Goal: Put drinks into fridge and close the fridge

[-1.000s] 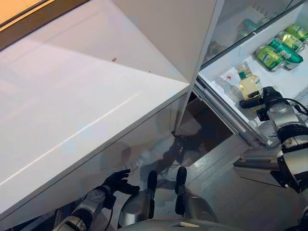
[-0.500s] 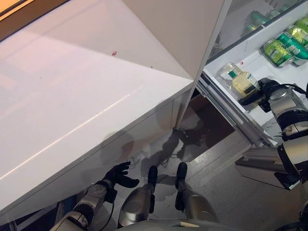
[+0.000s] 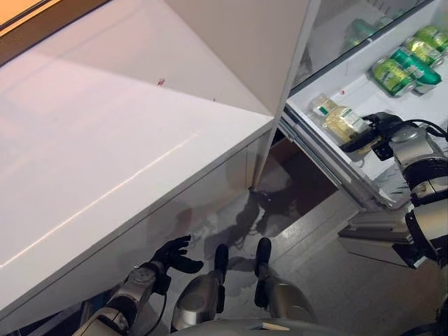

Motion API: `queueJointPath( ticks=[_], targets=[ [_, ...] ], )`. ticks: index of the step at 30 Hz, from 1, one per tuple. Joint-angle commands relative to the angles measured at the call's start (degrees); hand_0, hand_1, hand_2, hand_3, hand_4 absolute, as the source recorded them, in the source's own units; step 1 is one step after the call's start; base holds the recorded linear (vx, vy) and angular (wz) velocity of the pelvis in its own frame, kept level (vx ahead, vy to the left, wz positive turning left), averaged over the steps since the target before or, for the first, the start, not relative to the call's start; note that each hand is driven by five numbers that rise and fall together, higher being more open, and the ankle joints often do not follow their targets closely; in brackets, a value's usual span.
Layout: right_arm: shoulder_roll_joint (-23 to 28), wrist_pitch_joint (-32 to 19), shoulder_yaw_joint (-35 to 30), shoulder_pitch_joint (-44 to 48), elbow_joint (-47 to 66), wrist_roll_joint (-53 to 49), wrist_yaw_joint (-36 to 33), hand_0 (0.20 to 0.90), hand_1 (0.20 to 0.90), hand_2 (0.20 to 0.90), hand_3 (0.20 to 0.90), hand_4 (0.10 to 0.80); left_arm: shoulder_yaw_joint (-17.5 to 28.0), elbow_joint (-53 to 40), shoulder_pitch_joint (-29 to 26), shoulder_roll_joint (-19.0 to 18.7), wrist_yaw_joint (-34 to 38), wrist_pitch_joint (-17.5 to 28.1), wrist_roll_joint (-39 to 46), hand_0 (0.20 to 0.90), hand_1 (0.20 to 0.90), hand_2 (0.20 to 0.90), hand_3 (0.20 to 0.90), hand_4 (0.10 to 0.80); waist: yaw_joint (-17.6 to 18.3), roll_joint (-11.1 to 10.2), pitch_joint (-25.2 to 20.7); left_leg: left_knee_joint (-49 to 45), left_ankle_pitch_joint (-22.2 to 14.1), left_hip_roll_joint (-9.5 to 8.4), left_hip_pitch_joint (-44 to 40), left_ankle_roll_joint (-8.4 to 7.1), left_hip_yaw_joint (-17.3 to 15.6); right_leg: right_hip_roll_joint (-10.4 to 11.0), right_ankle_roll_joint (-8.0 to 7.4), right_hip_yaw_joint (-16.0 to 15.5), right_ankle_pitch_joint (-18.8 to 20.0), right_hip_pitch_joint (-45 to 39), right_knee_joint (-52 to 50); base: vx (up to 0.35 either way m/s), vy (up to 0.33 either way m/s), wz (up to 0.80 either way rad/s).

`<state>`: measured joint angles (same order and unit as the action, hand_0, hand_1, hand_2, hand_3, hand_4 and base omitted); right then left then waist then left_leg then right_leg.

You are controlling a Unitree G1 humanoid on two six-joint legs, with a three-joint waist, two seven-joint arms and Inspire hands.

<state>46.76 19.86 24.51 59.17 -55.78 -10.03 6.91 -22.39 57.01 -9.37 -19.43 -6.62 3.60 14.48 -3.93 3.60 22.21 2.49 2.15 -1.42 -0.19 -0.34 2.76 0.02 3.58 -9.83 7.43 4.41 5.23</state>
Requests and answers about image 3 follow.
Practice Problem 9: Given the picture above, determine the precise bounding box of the yellow drink bottle white cap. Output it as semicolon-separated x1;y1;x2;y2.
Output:
312;92;377;155

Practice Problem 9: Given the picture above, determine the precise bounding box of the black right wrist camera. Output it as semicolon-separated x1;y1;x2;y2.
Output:
371;139;395;162

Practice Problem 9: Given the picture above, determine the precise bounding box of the white fridge drawer steel front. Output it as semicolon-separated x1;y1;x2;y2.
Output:
281;0;448;270

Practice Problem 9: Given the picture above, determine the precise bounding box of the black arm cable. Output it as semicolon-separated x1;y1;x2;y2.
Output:
407;118;448;141
159;292;169;336

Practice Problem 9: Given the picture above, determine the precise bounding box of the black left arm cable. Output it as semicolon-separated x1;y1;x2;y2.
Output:
159;292;169;336

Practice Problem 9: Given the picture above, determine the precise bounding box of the silver robot left leg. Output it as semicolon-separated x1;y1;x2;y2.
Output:
173;244;231;332

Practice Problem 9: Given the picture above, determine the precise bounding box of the dark green drink can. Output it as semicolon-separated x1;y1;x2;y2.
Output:
390;47;442;95

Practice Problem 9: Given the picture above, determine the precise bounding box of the tall white cabinet panel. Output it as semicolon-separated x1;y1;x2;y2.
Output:
164;0;321;193

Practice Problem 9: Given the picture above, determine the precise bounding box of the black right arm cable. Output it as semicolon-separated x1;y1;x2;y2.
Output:
407;118;448;141

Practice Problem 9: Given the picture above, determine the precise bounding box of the orange window dark frame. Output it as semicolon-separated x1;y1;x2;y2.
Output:
0;0;106;67

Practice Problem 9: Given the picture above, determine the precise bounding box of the white counter cabinet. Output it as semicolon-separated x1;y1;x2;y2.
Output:
0;0;281;321

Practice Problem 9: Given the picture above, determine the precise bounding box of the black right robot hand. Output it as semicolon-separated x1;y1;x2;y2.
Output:
341;111;403;154

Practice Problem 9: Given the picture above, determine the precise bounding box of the light green drink can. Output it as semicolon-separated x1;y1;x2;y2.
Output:
367;57;417;97
414;24;448;53
402;36;445;67

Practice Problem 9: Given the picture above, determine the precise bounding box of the silver robot torso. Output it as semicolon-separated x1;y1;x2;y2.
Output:
171;316;351;336

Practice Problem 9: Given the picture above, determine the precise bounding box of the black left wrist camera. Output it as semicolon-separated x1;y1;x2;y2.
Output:
153;269;173;295

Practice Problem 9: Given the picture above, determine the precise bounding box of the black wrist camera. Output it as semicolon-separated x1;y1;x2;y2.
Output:
153;269;173;295
371;139;395;162

